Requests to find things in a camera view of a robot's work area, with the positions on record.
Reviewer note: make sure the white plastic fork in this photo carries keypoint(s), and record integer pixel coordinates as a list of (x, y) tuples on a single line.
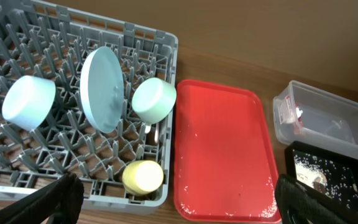
[(156, 133)]

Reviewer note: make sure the yellow cup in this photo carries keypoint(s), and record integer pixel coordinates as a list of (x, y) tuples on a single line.
[(142, 177)]

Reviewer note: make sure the green bowl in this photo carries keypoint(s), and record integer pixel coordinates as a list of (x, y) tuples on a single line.
[(153, 100)]

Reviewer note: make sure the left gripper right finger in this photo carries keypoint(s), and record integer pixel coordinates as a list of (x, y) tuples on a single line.
[(299, 203)]

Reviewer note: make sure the spilled rice and food scraps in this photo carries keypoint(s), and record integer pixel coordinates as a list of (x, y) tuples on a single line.
[(330, 178)]

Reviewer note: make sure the blue bowl with food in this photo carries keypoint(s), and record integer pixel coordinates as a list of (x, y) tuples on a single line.
[(29, 101)]

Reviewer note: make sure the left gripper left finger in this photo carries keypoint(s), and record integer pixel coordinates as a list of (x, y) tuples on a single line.
[(58, 202)]

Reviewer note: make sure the clear plastic bin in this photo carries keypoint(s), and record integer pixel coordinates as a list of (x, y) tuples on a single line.
[(329, 121)]

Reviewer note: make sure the light blue plate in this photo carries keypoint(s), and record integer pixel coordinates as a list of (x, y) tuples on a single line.
[(102, 89)]

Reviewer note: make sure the black tray bin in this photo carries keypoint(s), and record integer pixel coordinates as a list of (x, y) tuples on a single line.
[(326, 154)]

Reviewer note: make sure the red snack wrapper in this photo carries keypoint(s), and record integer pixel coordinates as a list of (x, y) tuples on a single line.
[(298, 125)]

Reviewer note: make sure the grey dishwasher rack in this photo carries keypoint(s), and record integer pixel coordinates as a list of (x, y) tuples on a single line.
[(52, 41)]

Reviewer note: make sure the white plastic spoon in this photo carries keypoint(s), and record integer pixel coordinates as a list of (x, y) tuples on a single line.
[(148, 128)]

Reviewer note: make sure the red plastic tray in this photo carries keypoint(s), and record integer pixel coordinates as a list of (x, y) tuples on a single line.
[(224, 168)]

